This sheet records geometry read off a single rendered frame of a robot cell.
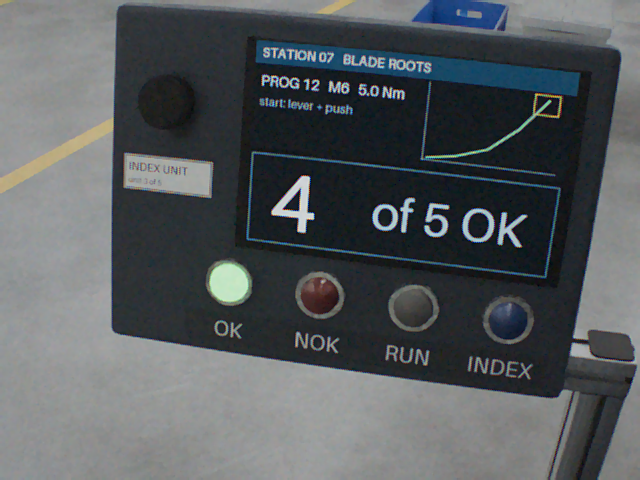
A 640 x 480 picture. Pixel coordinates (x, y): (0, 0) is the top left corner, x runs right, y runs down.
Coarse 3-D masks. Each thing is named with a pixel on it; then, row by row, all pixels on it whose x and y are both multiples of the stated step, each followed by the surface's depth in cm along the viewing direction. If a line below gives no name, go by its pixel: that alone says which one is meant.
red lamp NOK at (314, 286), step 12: (312, 276) 42; (324, 276) 42; (336, 276) 42; (300, 288) 43; (312, 288) 42; (324, 288) 42; (336, 288) 42; (300, 300) 43; (312, 300) 42; (324, 300) 42; (336, 300) 42; (312, 312) 42; (324, 312) 42; (336, 312) 43
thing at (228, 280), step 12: (216, 264) 43; (228, 264) 43; (240, 264) 43; (216, 276) 43; (228, 276) 43; (240, 276) 43; (252, 276) 43; (216, 288) 43; (228, 288) 43; (240, 288) 43; (252, 288) 43; (228, 300) 43; (240, 300) 43
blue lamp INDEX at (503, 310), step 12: (492, 300) 41; (504, 300) 41; (516, 300) 41; (492, 312) 41; (504, 312) 40; (516, 312) 40; (528, 312) 41; (492, 324) 41; (504, 324) 41; (516, 324) 40; (528, 324) 41; (492, 336) 41; (504, 336) 41; (516, 336) 41
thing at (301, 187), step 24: (264, 168) 41; (288, 168) 41; (312, 168) 41; (336, 168) 41; (264, 192) 42; (288, 192) 41; (312, 192) 41; (336, 192) 41; (264, 216) 42; (288, 216) 42; (312, 216) 42; (336, 216) 41; (264, 240) 42; (288, 240) 42; (312, 240) 42; (336, 240) 42
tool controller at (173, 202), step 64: (128, 64) 41; (192, 64) 41; (256, 64) 40; (320, 64) 39; (384, 64) 39; (448, 64) 38; (512, 64) 38; (576, 64) 37; (128, 128) 42; (192, 128) 42; (256, 128) 41; (320, 128) 40; (384, 128) 40; (448, 128) 39; (512, 128) 39; (576, 128) 38; (128, 192) 43; (192, 192) 43; (384, 192) 41; (448, 192) 40; (512, 192) 39; (576, 192) 39; (128, 256) 44; (192, 256) 44; (256, 256) 43; (320, 256) 42; (384, 256) 41; (448, 256) 41; (512, 256) 40; (576, 256) 40; (128, 320) 45; (192, 320) 45; (256, 320) 44; (320, 320) 43; (384, 320) 43; (448, 320) 42; (448, 384) 43; (512, 384) 42
